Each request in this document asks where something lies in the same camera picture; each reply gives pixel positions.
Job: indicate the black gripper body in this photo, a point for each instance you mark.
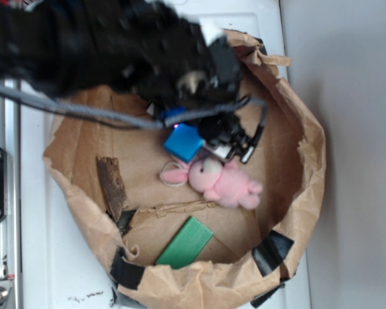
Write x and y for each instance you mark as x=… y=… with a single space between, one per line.
x=201 y=89

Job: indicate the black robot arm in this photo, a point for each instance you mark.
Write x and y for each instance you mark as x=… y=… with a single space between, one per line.
x=53 y=49

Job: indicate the pink plush bunny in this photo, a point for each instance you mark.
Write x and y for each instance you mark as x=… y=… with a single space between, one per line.
x=225 y=184

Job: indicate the aluminium frame rail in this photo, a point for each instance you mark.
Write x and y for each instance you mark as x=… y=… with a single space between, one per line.
x=11 y=278

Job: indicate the brown paper bag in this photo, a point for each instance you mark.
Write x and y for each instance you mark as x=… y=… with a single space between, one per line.
x=128 y=216

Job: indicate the blue wooden block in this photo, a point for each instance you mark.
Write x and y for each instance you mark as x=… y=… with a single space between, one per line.
x=184 y=142

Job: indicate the green wooden block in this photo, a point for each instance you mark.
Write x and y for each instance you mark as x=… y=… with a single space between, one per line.
x=186 y=245

